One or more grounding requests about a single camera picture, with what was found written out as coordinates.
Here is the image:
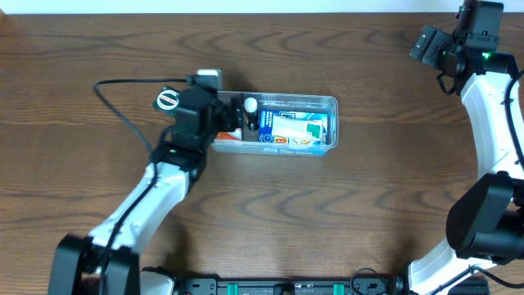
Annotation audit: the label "dark syrup bottle white cap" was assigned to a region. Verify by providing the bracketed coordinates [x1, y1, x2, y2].
[244, 97, 260, 131]

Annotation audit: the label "red orange medicine box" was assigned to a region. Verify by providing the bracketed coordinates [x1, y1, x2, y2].
[216, 128, 242, 141]

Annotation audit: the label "blue fever patch box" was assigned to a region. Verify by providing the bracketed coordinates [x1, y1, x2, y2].
[259, 110, 328, 146]

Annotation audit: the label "dark green round-logo box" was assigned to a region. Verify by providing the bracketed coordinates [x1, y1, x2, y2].
[152, 86, 180, 117]

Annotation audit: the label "white green medicine box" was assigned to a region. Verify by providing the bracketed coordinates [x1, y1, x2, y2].
[271, 116, 323, 141]

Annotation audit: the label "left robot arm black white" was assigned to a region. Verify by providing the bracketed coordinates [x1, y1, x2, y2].
[48, 86, 243, 294]

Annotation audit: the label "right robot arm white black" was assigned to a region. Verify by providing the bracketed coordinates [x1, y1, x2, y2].
[395, 25, 523, 294]

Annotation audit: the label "clear plastic container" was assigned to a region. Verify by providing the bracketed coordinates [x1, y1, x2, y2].
[211, 91, 339, 157]

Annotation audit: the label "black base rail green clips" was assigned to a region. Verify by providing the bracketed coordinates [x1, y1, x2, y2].
[138, 268, 490, 295]

